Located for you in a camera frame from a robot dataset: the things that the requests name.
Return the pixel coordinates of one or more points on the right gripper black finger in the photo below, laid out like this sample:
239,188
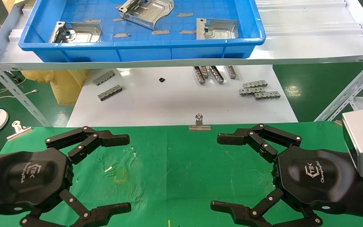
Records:
250,137
238,212

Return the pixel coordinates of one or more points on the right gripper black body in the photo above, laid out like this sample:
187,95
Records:
314,176

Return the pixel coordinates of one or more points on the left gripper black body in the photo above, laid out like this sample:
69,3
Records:
27,176

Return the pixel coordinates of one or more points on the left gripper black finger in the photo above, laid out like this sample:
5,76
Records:
90,138
106,212

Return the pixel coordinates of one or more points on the stamped metal bracket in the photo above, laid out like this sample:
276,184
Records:
151,12
80,33
219,30

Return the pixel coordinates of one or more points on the small grey slotted metal part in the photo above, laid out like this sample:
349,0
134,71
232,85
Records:
255,84
204,71
199,75
267,95
250,91
103,78
109,93
232,72
216,75

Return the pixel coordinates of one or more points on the yellow mesh bag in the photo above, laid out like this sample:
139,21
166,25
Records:
65,85

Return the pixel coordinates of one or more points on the green table cloth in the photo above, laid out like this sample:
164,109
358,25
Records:
175,164

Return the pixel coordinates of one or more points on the grey perforated shelf brace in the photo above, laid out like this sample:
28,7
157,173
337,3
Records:
14,91
348,90

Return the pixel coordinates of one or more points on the tiny black plastic piece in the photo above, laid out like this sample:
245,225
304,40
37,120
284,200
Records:
161,79

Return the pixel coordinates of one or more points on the black caster wheel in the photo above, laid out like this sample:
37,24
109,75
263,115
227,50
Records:
17,78

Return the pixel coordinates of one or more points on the blue plastic tray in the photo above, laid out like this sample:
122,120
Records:
137,50

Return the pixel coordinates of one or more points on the grey tape strip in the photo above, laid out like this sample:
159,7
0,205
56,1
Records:
92,21
121,35
184,14
187,32
160,32
118,19

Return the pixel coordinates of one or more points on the white corrugated sheet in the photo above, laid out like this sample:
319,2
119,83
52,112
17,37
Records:
307,19

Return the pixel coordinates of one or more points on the grey shelf side rail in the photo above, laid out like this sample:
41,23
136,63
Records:
6,28

